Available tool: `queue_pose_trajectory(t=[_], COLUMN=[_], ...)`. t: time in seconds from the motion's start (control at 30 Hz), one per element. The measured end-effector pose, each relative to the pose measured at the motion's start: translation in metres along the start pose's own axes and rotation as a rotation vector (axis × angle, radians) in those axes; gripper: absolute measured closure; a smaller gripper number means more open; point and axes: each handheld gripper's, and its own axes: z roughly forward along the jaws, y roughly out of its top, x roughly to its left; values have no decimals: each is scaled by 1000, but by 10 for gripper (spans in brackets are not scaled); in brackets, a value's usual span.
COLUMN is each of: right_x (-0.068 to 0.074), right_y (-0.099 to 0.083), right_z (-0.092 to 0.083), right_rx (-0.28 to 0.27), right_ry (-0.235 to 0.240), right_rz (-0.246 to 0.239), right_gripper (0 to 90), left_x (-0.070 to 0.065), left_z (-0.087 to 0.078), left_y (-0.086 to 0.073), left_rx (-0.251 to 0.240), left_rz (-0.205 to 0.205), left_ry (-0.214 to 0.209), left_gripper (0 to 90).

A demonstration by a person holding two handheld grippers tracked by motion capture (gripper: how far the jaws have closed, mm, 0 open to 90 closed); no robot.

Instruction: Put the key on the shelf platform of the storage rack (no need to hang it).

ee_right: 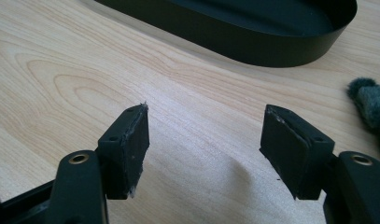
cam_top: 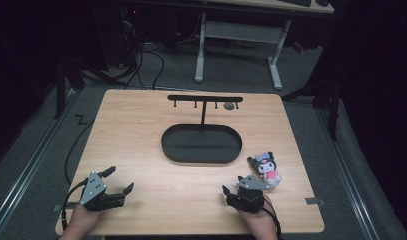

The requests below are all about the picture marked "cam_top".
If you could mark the black metal stand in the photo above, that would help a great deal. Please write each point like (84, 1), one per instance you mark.
(61, 86)

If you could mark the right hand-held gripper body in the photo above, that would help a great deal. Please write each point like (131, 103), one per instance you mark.
(249, 195)

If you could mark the person's left hand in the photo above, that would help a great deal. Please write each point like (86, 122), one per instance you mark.
(80, 218)

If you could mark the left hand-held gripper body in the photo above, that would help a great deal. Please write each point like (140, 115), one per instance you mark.
(92, 188)

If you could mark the black hook stand with tray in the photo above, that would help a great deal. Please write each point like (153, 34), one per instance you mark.
(201, 144)

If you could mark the dark computer tower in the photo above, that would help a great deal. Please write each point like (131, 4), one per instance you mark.
(126, 31)

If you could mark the white metal frame desk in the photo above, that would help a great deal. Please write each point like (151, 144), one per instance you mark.
(239, 31)

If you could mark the black and pink plush toy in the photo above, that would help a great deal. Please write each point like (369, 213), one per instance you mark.
(267, 168)

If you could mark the black tripod stand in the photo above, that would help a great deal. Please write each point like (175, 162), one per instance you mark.
(324, 96)

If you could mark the metal floor rail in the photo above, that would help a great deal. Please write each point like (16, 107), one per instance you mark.
(26, 165)
(349, 166)

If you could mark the grey round table grommet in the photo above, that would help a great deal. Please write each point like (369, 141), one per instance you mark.
(229, 106)

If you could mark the grey tape piece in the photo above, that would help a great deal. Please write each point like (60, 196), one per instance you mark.
(57, 208)
(314, 201)

